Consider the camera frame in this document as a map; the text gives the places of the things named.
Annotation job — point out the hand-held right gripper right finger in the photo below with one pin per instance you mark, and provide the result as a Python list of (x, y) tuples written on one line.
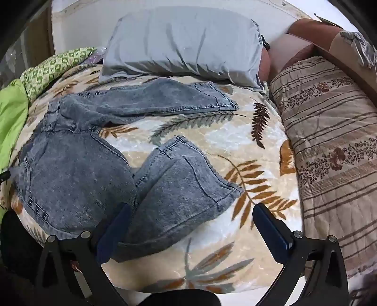
[(272, 235)]

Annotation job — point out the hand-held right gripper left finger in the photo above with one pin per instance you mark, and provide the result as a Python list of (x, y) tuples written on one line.
[(117, 229)]

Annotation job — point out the grey-blue denim pants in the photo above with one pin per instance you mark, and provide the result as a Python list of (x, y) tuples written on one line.
[(73, 164)]

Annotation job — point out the leaf print blanket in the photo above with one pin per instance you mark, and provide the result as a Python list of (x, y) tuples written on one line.
[(206, 141)]

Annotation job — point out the striped floral beige blanket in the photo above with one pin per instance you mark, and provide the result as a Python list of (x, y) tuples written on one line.
[(332, 123)]

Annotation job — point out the green patterned cloth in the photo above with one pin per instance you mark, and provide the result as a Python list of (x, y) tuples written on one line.
[(53, 69)]

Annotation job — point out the purple cloth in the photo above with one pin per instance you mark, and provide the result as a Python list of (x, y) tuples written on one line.
[(95, 56)]

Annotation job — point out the brown and pink cushion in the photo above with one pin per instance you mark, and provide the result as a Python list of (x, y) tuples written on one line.
[(282, 50)]

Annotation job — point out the grey pillow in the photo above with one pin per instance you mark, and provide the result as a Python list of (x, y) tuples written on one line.
[(182, 44)]

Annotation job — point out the white ornamented headboard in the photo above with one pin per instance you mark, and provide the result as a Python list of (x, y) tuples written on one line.
[(82, 26)]

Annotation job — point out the grey crumpled cloth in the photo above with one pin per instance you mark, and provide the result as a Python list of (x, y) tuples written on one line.
[(359, 44)]

